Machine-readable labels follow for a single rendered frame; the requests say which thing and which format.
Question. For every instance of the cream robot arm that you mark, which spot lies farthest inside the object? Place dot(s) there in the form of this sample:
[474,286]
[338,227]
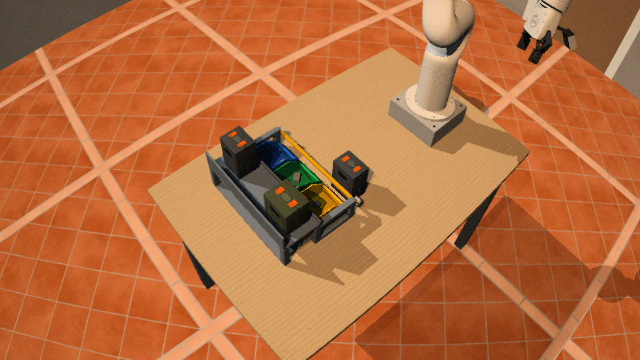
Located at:
[443,28]

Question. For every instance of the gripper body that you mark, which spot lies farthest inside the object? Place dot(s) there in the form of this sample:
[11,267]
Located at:
[541,19]

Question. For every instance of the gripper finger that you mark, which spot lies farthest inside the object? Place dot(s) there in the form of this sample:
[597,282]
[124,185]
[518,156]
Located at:
[524,41]
[538,52]

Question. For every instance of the green bin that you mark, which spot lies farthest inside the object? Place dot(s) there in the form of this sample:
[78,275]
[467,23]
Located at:
[287,170]

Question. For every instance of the yellow thin bar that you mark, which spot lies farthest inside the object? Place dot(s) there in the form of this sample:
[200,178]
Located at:
[347,194]

